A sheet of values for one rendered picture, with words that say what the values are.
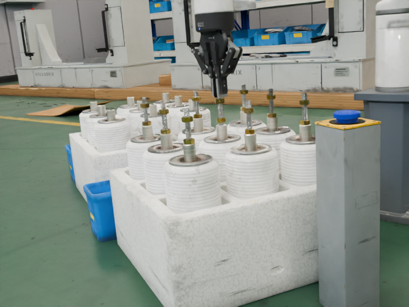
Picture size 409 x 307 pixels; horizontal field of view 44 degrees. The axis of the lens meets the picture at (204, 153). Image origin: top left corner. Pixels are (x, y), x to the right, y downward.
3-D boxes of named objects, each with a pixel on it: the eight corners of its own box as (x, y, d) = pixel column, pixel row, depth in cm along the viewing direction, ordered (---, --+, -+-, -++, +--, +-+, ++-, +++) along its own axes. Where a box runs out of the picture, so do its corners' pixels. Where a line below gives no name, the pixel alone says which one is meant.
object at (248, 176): (220, 247, 95) (213, 153, 90) (248, 229, 102) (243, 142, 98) (264, 258, 89) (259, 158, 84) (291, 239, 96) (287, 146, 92)
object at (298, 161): (342, 228, 99) (342, 137, 95) (311, 243, 93) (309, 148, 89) (304, 217, 106) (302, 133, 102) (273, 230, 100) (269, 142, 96)
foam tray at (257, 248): (262, 210, 132) (258, 143, 128) (366, 267, 97) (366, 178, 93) (117, 244, 117) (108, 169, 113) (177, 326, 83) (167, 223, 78)
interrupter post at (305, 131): (314, 141, 95) (314, 123, 95) (306, 143, 94) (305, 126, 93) (304, 139, 97) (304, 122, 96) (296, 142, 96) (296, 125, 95)
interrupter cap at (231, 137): (240, 136, 105) (240, 133, 105) (241, 144, 98) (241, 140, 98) (204, 138, 106) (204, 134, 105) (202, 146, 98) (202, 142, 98)
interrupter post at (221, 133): (228, 139, 103) (227, 123, 102) (228, 142, 100) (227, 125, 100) (216, 140, 103) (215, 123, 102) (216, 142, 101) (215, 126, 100)
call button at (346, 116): (349, 121, 80) (349, 108, 79) (366, 124, 76) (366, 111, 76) (328, 124, 78) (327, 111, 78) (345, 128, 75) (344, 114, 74)
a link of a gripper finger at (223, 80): (216, 68, 98) (218, 94, 99) (226, 68, 95) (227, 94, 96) (222, 67, 98) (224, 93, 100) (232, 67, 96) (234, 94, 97)
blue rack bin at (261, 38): (274, 44, 664) (273, 27, 659) (299, 42, 640) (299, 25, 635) (252, 46, 627) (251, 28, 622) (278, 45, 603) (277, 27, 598)
